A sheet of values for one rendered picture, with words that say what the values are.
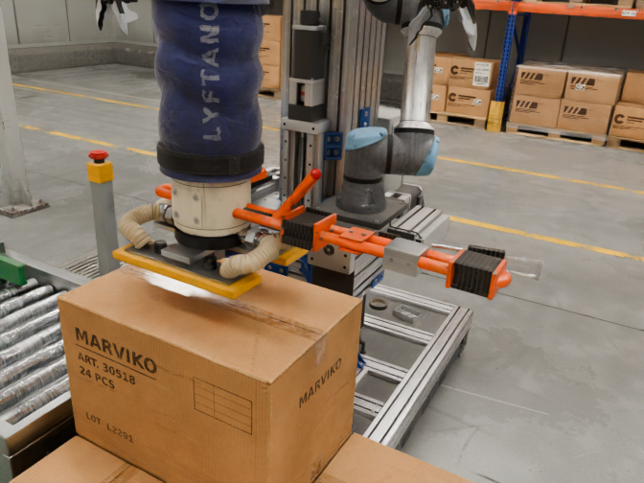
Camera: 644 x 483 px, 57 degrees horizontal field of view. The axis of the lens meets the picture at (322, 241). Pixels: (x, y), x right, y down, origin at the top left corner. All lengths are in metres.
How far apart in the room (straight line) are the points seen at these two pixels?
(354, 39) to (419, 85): 0.27
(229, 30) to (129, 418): 0.90
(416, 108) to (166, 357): 0.95
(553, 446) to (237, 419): 1.67
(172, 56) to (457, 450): 1.86
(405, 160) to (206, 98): 0.71
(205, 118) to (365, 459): 0.93
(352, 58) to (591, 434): 1.81
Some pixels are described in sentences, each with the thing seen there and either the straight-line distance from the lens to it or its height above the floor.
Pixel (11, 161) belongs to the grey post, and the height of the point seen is 0.37.
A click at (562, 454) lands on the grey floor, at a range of 2.65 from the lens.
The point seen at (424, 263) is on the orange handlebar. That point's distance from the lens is 1.09.
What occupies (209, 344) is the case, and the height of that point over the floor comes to 0.94.
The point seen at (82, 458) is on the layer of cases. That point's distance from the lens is 1.66.
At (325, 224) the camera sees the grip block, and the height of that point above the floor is 1.20.
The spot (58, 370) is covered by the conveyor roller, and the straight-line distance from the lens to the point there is 2.00.
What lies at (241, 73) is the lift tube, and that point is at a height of 1.48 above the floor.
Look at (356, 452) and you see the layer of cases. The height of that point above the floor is 0.54.
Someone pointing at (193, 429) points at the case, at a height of 0.74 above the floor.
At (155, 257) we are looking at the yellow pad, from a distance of 1.34.
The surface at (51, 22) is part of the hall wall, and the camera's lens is 12.80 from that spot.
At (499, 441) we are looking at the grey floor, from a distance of 2.62.
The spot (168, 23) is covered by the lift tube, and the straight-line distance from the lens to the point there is 1.20.
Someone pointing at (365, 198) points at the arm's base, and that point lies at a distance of 1.73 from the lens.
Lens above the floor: 1.63
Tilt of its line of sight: 23 degrees down
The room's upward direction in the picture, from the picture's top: 3 degrees clockwise
